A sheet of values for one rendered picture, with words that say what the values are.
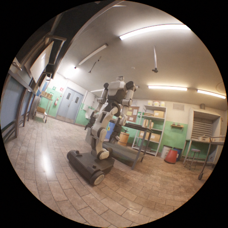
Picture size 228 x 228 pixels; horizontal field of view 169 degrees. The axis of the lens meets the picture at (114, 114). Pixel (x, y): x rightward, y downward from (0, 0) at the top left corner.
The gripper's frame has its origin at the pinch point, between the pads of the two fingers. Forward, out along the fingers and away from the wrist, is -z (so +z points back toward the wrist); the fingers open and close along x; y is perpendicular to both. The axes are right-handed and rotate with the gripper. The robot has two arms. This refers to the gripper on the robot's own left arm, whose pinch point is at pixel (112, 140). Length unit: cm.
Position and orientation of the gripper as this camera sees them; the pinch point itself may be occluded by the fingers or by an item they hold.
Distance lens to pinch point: 87.9
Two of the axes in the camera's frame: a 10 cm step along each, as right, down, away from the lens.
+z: 3.8, -8.7, 3.1
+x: -4.3, -4.6, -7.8
